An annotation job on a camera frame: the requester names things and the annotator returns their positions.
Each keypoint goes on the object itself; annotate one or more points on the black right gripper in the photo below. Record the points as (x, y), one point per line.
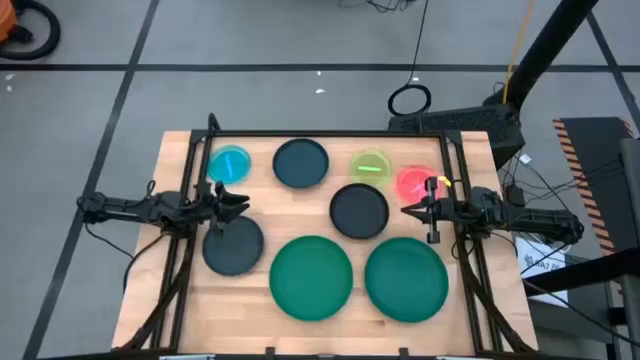
(450, 210)

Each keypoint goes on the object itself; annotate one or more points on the small clear blue plate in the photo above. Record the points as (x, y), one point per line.
(235, 172)

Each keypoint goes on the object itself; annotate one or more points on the large green plastic plate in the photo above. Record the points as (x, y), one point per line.
(311, 278)
(406, 279)

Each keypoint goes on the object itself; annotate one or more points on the black power adapter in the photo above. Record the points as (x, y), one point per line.
(515, 196)

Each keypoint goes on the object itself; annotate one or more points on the small clear red plate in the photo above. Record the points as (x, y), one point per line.
(412, 182)

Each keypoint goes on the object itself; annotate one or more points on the orange vacuum cleaner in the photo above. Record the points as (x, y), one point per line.
(6, 20)

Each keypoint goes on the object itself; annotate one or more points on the grey metal post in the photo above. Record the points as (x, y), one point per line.
(631, 200)

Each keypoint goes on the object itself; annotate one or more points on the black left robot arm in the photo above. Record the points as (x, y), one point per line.
(125, 207)

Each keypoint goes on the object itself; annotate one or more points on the black metal table frame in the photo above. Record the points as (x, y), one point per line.
(325, 133)

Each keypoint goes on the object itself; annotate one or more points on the white printed paper sheet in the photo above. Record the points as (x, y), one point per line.
(540, 262)

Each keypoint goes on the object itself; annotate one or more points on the black metal beam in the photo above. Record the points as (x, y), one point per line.
(590, 270)

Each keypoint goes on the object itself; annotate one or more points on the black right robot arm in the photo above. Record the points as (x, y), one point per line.
(540, 220)

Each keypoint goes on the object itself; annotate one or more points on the dark cabinet with striped edge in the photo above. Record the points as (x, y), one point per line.
(595, 150)

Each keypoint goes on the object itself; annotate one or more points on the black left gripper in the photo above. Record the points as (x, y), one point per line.
(205, 206)

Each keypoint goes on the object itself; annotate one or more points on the black plastic plate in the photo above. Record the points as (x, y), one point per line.
(359, 210)

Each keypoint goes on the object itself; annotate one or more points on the small white tag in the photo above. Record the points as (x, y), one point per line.
(525, 158)

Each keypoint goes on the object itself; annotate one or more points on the black slanted pole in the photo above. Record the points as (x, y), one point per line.
(545, 45)

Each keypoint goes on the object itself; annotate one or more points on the small clear green plate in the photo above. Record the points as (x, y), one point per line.
(370, 176)

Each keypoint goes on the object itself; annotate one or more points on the dark slate plastic plate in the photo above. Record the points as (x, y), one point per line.
(300, 163)
(235, 250)

